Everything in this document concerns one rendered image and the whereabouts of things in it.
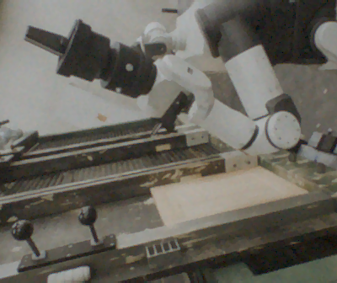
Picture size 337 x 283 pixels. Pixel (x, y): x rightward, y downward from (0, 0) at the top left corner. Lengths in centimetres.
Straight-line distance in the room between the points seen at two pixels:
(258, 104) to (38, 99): 592
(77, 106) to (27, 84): 178
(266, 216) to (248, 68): 34
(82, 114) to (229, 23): 432
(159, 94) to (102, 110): 430
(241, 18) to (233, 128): 24
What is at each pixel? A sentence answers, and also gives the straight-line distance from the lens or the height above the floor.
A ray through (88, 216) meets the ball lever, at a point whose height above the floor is 144.
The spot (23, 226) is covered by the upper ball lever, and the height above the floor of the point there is 154.
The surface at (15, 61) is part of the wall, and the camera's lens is 647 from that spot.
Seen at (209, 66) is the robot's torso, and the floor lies 127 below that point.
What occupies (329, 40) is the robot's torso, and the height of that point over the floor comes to 96.
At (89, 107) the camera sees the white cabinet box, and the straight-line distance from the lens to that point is 487.
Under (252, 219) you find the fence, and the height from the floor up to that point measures 108.
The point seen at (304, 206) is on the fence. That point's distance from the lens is 79.
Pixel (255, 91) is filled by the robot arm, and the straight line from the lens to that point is 66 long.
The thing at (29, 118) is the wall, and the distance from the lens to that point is 650.
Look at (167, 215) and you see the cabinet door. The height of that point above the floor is 122.
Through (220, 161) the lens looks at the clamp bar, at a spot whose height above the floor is 104.
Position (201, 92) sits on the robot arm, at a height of 133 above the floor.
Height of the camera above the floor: 150
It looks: 15 degrees down
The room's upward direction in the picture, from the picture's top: 67 degrees counter-clockwise
